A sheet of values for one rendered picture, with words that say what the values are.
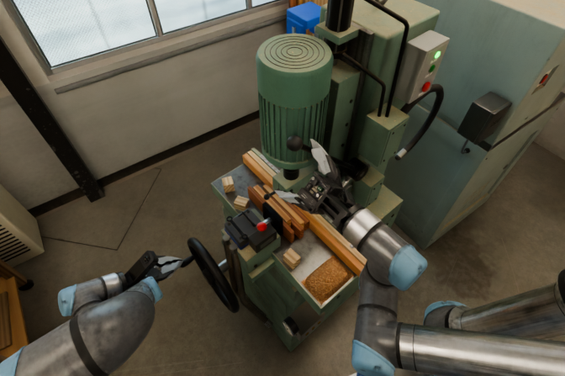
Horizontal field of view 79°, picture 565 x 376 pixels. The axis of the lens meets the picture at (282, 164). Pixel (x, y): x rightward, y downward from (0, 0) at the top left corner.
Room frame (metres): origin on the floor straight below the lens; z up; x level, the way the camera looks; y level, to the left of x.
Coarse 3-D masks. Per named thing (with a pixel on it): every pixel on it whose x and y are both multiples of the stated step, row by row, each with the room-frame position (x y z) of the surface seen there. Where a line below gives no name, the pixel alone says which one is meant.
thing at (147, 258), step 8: (144, 256) 0.48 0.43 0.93; (152, 256) 0.48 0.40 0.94; (136, 264) 0.46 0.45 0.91; (144, 264) 0.46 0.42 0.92; (152, 264) 0.46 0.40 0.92; (128, 272) 0.44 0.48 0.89; (136, 272) 0.44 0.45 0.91; (144, 272) 0.44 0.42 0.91; (128, 280) 0.42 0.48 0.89; (136, 280) 0.42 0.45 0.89
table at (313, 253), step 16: (224, 176) 0.82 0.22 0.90; (240, 176) 0.82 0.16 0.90; (256, 176) 0.82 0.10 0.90; (240, 192) 0.75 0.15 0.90; (256, 208) 0.68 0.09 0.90; (304, 240) 0.55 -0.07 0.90; (320, 240) 0.55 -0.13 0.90; (272, 256) 0.50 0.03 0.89; (304, 256) 0.50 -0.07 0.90; (320, 256) 0.50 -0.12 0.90; (336, 256) 0.50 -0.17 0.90; (256, 272) 0.46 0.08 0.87; (288, 272) 0.44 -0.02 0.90; (304, 272) 0.44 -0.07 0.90; (352, 272) 0.44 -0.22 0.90; (304, 288) 0.39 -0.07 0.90
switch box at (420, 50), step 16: (432, 32) 0.82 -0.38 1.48; (416, 48) 0.75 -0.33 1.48; (432, 48) 0.75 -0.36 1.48; (416, 64) 0.74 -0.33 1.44; (432, 64) 0.76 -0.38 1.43; (400, 80) 0.77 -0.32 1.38; (416, 80) 0.73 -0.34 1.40; (432, 80) 0.79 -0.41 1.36; (400, 96) 0.76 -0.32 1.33; (416, 96) 0.75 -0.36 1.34
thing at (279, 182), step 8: (304, 168) 0.72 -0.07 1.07; (312, 168) 0.72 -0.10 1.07; (280, 176) 0.69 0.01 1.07; (304, 176) 0.69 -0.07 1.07; (312, 176) 0.70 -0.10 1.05; (272, 184) 0.69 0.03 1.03; (280, 184) 0.65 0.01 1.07; (288, 184) 0.65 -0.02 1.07; (296, 184) 0.66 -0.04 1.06; (304, 184) 0.68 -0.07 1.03; (296, 192) 0.66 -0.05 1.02
